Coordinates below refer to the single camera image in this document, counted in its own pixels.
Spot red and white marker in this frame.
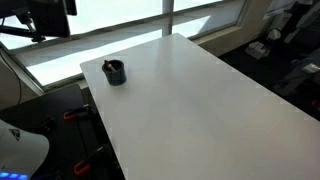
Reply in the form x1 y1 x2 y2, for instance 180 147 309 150
104 60 116 72

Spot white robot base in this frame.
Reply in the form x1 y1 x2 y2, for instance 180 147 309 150
0 120 50 180

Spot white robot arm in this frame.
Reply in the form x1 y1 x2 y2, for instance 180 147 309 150
0 0 77 42

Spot dark blue cup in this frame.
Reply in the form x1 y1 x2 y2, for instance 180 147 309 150
102 60 126 86

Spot black mounting table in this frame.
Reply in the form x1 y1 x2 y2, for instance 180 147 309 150
0 85 125 180

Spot white device on floor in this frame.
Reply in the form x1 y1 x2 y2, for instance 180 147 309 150
245 41 269 60

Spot upper orange-handled clamp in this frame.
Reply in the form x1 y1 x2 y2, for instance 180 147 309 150
63 104 91 121

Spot orange-handled clamp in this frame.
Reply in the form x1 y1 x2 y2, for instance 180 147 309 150
63 104 91 121
73 146 106 177

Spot lower orange-handled clamp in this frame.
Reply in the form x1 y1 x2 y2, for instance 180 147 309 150
73 146 106 177

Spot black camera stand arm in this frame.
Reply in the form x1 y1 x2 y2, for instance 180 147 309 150
0 13 45 43

